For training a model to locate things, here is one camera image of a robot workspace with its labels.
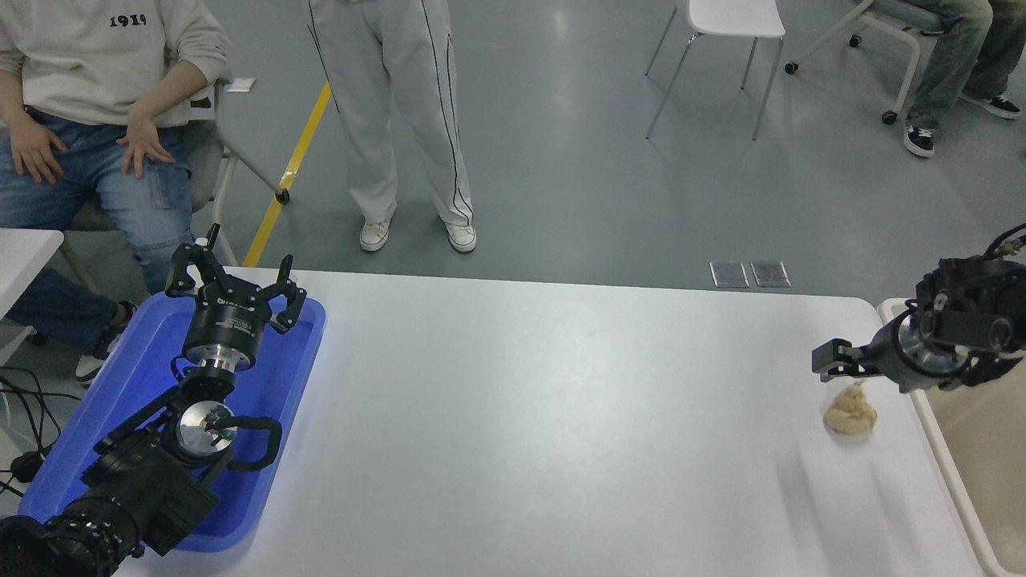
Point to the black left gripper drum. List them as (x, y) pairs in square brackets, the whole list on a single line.
[(226, 323)]

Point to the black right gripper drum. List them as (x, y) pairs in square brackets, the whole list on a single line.
[(890, 365)]

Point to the tan paper ball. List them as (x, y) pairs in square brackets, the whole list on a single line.
[(851, 415)]

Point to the seated person's left forearm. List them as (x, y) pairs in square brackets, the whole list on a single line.
[(172, 90)]

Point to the seated person's right forearm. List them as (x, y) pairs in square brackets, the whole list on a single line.
[(12, 100)]

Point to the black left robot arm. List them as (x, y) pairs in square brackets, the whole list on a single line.
[(144, 481)]

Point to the large pale dustbin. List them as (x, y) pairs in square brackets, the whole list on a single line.
[(982, 465)]

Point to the seated person's left hand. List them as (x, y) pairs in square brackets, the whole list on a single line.
[(143, 144)]

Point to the seated person's right hand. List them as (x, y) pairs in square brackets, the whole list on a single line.
[(36, 148)]

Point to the blue plastic tray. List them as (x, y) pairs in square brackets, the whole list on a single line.
[(272, 377)]

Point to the metal floor plate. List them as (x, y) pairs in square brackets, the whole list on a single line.
[(771, 274), (729, 275)]

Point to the grey office chair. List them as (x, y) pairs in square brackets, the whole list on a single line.
[(240, 160)]

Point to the small white side table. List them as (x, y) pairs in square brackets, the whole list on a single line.
[(24, 252)]

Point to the standing person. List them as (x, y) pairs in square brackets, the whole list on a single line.
[(401, 88)]

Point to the seated person in jeans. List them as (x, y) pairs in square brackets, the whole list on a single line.
[(96, 56)]

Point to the person on wheeled chair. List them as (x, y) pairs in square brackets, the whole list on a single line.
[(962, 56)]

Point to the white chair with metal legs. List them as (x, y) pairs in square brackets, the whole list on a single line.
[(733, 16)]

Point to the white wheeled chair frame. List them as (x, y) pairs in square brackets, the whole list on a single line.
[(902, 32)]

